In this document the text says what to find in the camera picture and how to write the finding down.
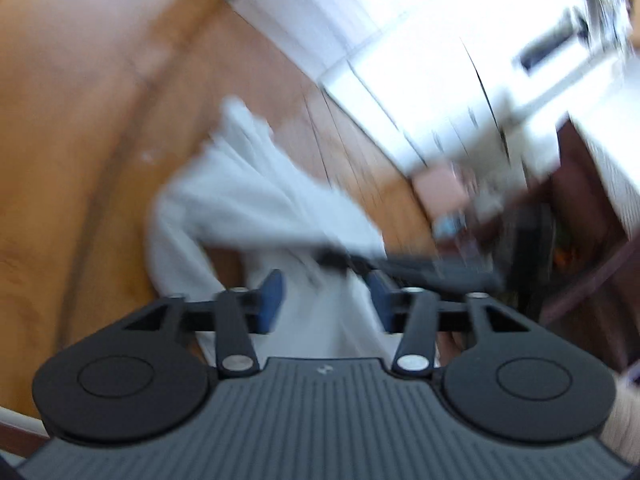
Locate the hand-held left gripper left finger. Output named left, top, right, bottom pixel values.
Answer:
left=122, top=269, right=284, bottom=377

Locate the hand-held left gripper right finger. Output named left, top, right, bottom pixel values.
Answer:
left=369, top=269, right=532, bottom=377

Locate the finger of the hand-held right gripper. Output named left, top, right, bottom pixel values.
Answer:
left=317, top=245, right=396, bottom=275

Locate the off-white garment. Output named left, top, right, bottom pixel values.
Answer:
left=146, top=96, right=401, bottom=361

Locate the small blue pack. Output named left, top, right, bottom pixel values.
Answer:
left=432, top=212, right=468, bottom=241

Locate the pink bag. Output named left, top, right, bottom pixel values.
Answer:
left=412, top=162, right=473, bottom=221

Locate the dark wooden shelf unit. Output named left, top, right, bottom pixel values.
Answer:
left=470, top=115, right=640, bottom=371

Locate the white drawer cabinet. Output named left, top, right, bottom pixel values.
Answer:
left=220, top=0, right=640, bottom=176

